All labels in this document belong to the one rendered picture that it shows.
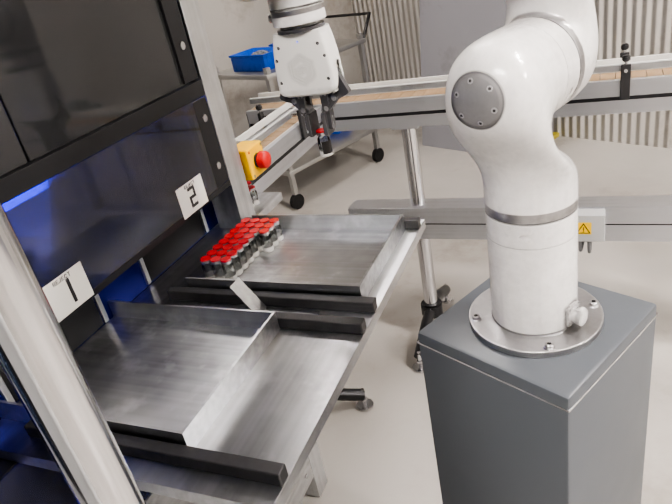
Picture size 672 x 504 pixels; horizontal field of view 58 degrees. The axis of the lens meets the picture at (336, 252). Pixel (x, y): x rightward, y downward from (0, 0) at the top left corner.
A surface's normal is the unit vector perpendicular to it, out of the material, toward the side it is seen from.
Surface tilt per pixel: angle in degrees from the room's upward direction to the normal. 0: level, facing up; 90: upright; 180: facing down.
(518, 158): 126
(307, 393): 0
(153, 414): 0
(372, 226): 90
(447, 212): 90
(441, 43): 82
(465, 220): 90
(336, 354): 0
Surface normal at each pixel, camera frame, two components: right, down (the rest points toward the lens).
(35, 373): 0.37, 0.37
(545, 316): 0.00, 0.47
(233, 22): 0.66, 0.24
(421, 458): -0.18, -0.87
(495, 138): -0.37, 0.87
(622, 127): -0.73, 0.44
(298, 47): -0.35, 0.46
